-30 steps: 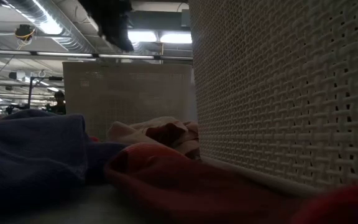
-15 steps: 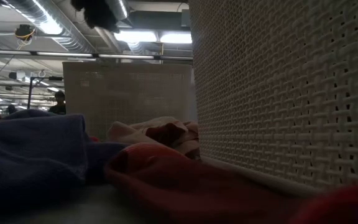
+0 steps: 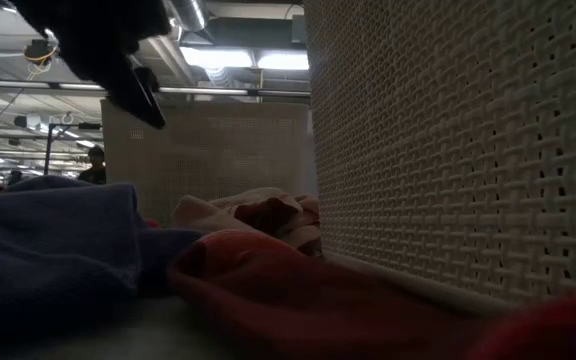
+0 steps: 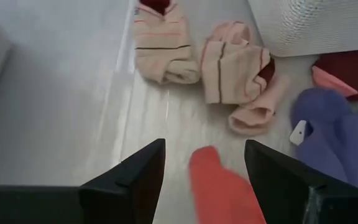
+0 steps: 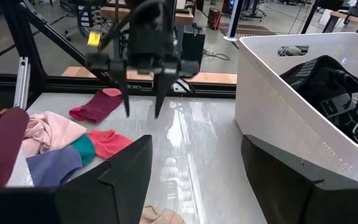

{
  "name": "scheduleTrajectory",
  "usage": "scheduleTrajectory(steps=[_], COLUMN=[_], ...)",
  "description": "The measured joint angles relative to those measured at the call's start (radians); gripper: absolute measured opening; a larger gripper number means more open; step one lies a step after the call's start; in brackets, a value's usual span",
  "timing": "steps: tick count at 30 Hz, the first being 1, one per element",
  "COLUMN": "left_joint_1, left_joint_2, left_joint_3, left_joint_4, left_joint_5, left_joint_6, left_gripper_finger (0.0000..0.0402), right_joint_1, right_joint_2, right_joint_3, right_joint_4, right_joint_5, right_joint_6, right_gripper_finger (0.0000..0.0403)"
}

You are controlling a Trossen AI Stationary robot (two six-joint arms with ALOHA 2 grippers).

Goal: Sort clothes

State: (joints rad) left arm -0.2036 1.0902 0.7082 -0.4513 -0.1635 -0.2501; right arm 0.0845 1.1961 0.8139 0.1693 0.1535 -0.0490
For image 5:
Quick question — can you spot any light pink garment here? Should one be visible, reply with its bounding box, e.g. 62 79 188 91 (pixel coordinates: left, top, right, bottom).
21 110 88 157

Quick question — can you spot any white pole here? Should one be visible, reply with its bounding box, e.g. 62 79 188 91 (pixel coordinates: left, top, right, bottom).
223 0 246 42

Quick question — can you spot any black table frame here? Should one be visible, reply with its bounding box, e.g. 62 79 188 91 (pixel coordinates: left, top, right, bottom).
0 72 238 100

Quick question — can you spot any red black device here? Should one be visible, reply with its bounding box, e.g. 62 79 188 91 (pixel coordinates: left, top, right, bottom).
207 7 223 31

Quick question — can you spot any beige garment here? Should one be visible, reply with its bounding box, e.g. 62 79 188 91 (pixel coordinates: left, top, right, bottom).
139 204 186 224

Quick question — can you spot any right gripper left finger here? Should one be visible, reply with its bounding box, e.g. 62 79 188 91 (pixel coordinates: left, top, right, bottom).
0 134 154 224

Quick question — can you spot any wooden workbench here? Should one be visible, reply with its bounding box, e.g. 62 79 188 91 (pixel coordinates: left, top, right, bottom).
99 5 195 25

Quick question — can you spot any wooden desk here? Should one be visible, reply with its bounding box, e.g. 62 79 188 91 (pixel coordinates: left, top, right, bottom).
321 9 358 35

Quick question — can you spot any purple garment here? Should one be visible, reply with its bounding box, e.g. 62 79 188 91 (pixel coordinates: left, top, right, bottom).
25 144 84 188

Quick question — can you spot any black floor cable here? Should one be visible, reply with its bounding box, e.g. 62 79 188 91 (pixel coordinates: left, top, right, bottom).
202 49 231 62

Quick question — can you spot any aluminium frame post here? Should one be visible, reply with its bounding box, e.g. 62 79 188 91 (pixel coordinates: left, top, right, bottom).
12 55 32 110

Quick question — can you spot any white perforated plastic basket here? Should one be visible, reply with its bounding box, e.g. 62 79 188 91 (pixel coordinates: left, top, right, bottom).
234 32 358 188

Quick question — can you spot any coral red garment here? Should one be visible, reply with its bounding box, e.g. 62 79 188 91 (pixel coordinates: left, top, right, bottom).
86 129 134 160

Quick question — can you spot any teal sock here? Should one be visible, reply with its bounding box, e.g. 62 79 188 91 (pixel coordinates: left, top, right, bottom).
71 133 96 168

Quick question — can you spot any maroon sock red toe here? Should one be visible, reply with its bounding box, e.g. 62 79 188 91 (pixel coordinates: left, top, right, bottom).
68 87 124 124

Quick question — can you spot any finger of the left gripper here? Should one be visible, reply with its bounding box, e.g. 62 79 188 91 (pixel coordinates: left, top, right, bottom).
153 68 176 120
116 70 131 118

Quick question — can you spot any maroon garment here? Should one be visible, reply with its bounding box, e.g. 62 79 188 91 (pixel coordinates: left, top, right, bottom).
0 106 30 189

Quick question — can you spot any striped floor mat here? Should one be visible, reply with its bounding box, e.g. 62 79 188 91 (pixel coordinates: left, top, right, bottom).
218 22 277 39

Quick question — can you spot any black diagonal frame strut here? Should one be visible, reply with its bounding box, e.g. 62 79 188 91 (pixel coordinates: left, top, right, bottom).
0 0 119 91

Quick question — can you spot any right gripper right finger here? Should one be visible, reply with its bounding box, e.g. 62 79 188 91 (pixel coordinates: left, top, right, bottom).
240 134 358 224

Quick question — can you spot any black computer box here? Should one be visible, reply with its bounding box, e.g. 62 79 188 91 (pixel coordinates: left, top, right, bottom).
181 25 207 73

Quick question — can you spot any wooden table end board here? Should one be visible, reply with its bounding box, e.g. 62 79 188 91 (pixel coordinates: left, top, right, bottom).
60 65 239 86

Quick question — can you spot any white garment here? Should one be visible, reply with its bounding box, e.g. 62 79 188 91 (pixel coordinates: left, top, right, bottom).
6 145 36 189

